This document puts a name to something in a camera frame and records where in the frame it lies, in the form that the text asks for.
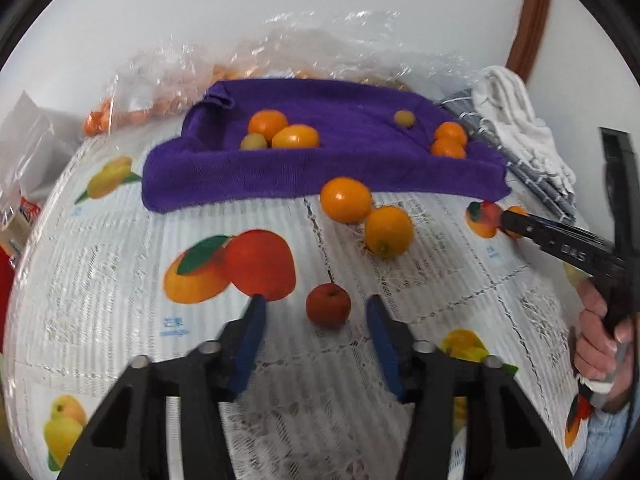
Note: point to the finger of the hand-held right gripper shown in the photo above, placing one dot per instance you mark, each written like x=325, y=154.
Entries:
x=560, y=245

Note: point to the small red apple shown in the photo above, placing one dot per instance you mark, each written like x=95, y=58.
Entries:
x=327, y=307

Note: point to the grey checked cloth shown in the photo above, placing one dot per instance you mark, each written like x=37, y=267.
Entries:
x=530, y=172

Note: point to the purple towel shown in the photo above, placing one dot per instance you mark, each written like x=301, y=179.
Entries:
x=350, y=160

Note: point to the crumpled clear plastic bag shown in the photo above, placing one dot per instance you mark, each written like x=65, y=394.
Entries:
x=435, y=62

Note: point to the white plastic bag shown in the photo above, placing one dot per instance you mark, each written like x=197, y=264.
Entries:
x=25, y=135

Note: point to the mango print tablecloth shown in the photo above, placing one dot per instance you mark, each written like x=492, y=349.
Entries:
x=125, y=350

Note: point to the brown wooden door frame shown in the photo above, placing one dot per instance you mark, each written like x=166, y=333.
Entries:
x=532, y=20

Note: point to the orange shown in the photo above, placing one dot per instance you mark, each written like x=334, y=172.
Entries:
x=346, y=199
x=517, y=208
x=296, y=137
x=267, y=123
x=448, y=149
x=451, y=132
x=388, y=231

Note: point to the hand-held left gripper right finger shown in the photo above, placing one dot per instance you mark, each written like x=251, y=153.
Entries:
x=384, y=345

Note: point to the large clear plastic bag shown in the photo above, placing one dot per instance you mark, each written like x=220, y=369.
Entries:
x=320, y=45

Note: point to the person's blue jeans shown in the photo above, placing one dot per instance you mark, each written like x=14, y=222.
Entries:
x=605, y=440

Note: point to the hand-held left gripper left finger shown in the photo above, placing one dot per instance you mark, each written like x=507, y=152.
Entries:
x=248, y=345

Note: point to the heap of bagged oranges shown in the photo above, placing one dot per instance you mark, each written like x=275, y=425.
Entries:
x=95, y=122

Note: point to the white striped towel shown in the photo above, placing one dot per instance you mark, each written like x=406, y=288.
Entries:
x=520, y=120

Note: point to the small green jujube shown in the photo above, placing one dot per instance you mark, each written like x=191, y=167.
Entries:
x=252, y=142
x=404, y=118

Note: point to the red label packet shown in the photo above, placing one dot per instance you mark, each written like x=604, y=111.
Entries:
x=20, y=217

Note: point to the person's right hand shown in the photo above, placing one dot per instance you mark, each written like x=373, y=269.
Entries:
x=592, y=345

